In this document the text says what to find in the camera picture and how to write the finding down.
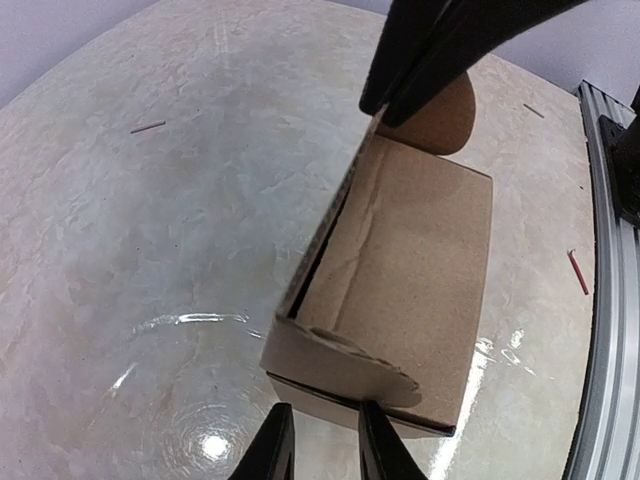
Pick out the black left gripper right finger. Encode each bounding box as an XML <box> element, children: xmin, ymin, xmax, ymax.
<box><xmin>358</xmin><ymin>401</ymin><xmax>427</xmax><ymax>480</ymax></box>

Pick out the brown cardboard box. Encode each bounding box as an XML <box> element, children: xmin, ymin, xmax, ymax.
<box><xmin>261</xmin><ymin>75</ymin><xmax>493</xmax><ymax>438</ymax></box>

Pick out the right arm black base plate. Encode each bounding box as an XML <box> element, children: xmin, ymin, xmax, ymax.
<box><xmin>598</xmin><ymin>91</ymin><xmax>639</xmax><ymax>227</ymax></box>

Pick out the front aluminium frame rail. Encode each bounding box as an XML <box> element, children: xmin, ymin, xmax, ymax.
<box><xmin>563</xmin><ymin>82</ymin><xmax>639</xmax><ymax>479</ymax></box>

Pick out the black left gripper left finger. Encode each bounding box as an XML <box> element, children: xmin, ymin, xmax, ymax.
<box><xmin>229</xmin><ymin>402</ymin><xmax>295</xmax><ymax>480</ymax></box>

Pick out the dark stick at right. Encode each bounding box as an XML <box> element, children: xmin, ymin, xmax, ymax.
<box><xmin>523</xmin><ymin>103</ymin><xmax>545</xmax><ymax>119</ymax></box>

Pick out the thin stick near back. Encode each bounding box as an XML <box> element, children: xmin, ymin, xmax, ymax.
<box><xmin>130</xmin><ymin>120</ymin><xmax>166</xmax><ymax>135</ymax></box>

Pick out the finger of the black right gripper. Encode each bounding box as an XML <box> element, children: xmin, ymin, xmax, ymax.
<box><xmin>359</xmin><ymin>1</ymin><xmax>455</xmax><ymax>117</ymax></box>
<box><xmin>383</xmin><ymin>0</ymin><xmax>580</xmax><ymax>127</ymax></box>

